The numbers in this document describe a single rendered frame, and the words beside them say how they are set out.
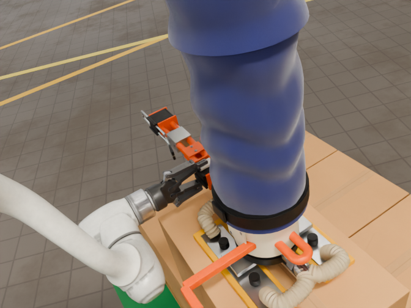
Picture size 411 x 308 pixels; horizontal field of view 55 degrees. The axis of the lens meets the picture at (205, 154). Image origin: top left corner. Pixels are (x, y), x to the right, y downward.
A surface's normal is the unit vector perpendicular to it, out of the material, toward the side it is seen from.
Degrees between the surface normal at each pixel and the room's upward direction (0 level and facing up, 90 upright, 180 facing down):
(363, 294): 0
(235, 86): 98
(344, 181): 0
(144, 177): 0
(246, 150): 70
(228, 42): 78
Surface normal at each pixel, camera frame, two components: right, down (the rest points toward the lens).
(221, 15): -0.15, 0.77
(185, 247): -0.18, -0.75
